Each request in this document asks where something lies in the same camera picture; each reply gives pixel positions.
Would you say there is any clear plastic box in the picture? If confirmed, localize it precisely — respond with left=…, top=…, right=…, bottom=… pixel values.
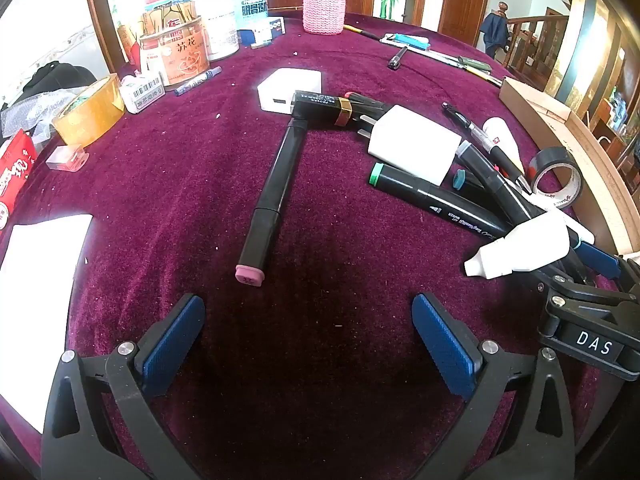
left=45, top=143, right=90, bottom=173

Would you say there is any yellow pen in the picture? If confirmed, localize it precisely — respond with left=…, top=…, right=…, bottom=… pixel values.
left=465, top=67, right=503, bottom=87

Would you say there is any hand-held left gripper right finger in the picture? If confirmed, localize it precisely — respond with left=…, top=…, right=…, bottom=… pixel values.
left=411, top=292, right=576, bottom=480

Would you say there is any small blue white box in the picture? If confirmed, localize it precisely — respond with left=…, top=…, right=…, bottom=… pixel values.
left=239, top=16, right=286, bottom=50

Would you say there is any wooden stair railing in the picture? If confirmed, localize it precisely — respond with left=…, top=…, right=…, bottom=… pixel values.
left=500, top=1, right=571, bottom=78

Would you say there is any pink-capped black marker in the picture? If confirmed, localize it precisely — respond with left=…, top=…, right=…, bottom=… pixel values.
left=234, top=119, right=307, bottom=288

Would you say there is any white can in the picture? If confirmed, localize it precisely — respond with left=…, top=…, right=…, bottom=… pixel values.
left=194, top=0, right=241, bottom=62

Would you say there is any black and silver pen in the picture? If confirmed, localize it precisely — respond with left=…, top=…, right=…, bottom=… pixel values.
left=441, top=102, right=533, bottom=193

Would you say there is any white charger adapter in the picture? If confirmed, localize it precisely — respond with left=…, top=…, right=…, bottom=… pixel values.
left=357, top=104, right=463, bottom=187

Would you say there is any white paper sheet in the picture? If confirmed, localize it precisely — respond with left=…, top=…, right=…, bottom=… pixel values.
left=0, top=214, right=94, bottom=434

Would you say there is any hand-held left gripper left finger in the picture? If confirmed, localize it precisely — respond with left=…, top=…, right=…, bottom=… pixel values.
left=41, top=292, right=207, bottom=480

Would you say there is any teal-capped black marker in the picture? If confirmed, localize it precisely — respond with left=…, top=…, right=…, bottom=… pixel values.
left=451, top=169, right=506, bottom=211

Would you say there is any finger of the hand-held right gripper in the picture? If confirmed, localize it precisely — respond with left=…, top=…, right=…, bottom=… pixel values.
left=532, top=260, right=640, bottom=308
left=570, top=240, right=640, bottom=281

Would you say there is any grey-capped black marker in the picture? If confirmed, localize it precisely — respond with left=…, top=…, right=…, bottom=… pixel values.
left=456, top=140, right=551, bottom=221

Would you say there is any cardboard box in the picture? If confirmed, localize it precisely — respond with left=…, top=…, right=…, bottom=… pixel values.
left=499, top=76, right=640, bottom=256

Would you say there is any black cloth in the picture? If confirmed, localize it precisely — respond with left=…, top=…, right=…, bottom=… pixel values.
left=20, top=60, right=98, bottom=106

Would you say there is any green pen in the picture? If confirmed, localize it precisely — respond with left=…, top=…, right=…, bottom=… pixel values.
left=459, top=55, right=495, bottom=74

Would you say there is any red packet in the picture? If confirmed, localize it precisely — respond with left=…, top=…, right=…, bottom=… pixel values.
left=0, top=129, right=39, bottom=231

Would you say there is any small white barcode box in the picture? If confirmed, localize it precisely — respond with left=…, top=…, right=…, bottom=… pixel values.
left=120, top=71, right=167, bottom=115

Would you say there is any blue marker pen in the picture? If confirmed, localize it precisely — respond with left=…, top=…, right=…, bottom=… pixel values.
left=173, top=66, right=223, bottom=97

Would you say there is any dark blue jacket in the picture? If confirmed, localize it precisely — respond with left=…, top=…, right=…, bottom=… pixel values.
left=480, top=10, right=512, bottom=61

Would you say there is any red-capped black marker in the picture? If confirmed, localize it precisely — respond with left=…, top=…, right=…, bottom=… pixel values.
left=344, top=91, right=396, bottom=111

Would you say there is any black lipstick tube gold band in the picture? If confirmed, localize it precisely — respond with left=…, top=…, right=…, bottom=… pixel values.
left=291, top=89, right=386, bottom=129

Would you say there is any wooden door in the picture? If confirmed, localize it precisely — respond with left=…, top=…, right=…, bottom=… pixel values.
left=439, top=0, right=494, bottom=47

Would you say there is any white glue bottle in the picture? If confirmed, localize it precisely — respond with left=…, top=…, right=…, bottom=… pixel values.
left=462, top=209, right=596, bottom=279

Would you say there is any red white carton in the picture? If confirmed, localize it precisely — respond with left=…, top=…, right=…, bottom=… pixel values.
left=144, top=0, right=197, bottom=28

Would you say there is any bubble wrap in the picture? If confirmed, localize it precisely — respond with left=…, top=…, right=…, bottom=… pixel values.
left=0, top=87, right=88, bottom=142

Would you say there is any yellow packing tape roll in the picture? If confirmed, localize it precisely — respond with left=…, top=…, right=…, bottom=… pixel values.
left=52, top=73, right=126, bottom=149

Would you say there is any green-capped black marker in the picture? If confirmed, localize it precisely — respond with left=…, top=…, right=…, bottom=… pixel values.
left=369, top=162, right=512, bottom=242

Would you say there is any blue carton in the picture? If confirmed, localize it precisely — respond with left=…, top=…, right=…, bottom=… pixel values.
left=235, top=0, right=271, bottom=31

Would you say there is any black tape roll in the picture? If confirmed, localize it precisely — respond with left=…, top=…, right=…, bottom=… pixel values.
left=527, top=146, right=584, bottom=211

